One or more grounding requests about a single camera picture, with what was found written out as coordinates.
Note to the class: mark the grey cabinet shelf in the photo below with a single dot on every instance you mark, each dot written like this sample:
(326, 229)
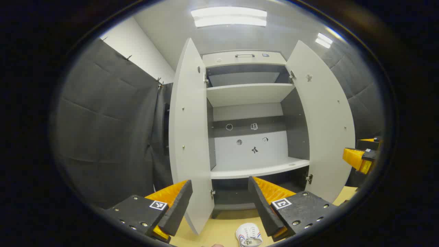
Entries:
(247, 94)
(260, 168)

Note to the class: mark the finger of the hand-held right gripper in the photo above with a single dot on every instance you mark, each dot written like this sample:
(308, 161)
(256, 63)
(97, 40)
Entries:
(368, 143)
(356, 158)

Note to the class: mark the small ceiling light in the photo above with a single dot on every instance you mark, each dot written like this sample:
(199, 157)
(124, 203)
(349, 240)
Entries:
(323, 40)

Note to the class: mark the black quilted backdrop cloth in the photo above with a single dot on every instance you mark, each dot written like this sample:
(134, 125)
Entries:
(106, 130)
(360, 89)

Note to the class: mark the metal door hinge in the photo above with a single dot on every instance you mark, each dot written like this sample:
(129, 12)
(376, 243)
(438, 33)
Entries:
(292, 76)
(205, 79)
(309, 179)
(212, 194)

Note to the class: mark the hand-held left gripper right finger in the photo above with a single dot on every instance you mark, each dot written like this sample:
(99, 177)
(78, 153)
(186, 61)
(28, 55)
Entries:
(262, 206)

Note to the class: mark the large ceiling light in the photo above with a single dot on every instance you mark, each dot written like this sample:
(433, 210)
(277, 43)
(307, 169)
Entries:
(229, 17)

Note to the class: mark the grey shoe cabinet door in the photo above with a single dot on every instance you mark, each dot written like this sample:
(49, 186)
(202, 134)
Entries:
(325, 130)
(190, 137)

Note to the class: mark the grey cabinet drawer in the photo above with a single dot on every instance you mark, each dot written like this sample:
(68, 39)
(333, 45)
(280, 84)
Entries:
(223, 60)

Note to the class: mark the white striped shoe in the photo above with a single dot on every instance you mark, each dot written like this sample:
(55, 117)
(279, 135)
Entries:
(248, 235)

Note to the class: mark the grey shoe cabinet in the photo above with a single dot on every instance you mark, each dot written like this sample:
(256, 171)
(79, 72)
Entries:
(250, 151)

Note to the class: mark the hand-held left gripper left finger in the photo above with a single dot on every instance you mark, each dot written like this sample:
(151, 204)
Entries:
(178, 209)

